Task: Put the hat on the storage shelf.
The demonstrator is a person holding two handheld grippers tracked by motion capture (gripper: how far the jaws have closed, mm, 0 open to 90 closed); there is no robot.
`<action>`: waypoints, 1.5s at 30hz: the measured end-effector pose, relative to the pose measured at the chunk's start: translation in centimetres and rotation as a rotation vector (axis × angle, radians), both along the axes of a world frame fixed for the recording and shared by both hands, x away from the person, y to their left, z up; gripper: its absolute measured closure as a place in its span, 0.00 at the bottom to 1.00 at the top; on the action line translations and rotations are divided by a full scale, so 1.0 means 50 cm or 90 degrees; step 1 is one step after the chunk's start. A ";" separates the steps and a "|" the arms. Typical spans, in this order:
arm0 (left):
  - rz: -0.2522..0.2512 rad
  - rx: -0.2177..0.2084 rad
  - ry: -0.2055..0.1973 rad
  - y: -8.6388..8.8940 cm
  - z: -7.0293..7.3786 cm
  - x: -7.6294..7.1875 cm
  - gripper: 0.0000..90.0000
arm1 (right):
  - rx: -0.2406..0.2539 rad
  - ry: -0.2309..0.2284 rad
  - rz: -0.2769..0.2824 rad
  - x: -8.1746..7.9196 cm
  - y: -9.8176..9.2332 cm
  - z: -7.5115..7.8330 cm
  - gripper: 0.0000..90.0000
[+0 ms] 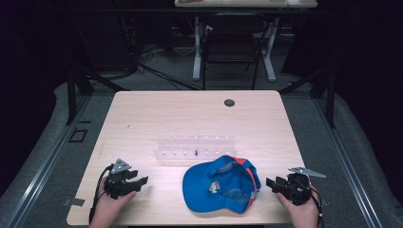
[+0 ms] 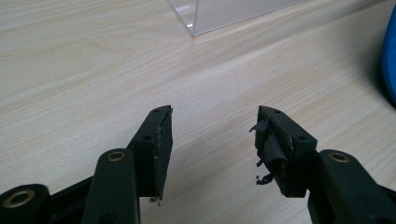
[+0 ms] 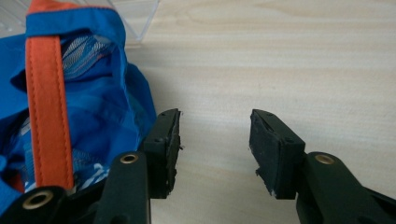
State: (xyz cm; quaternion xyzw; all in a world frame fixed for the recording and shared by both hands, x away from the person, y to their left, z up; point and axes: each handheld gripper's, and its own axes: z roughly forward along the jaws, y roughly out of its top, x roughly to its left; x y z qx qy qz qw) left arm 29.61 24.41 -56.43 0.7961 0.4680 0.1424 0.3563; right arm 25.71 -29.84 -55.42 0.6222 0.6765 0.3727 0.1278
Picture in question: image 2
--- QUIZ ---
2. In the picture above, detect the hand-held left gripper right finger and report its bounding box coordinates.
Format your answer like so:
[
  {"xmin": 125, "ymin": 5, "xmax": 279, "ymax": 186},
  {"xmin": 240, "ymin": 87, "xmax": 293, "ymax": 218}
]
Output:
[{"xmin": 248, "ymin": 105, "xmax": 396, "ymax": 224}]

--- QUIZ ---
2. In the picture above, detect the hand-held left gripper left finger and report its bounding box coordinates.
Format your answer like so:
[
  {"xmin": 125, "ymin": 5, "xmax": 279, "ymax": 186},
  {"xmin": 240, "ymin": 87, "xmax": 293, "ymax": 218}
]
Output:
[{"xmin": 81, "ymin": 105, "xmax": 174, "ymax": 224}]

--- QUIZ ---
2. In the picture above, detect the blue round object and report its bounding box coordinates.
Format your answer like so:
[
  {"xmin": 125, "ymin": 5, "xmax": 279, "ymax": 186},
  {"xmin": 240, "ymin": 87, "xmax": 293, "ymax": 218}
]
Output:
[{"xmin": 382, "ymin": 4, "xmax": 396, "ymax": 105}]

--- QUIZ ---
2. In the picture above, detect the clear acrylic box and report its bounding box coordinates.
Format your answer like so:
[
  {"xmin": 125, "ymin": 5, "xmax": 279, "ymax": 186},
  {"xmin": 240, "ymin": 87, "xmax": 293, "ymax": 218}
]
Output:
[{"xmin": 166, "ymin": 0, "xmax": 307, "ymax": 37}]

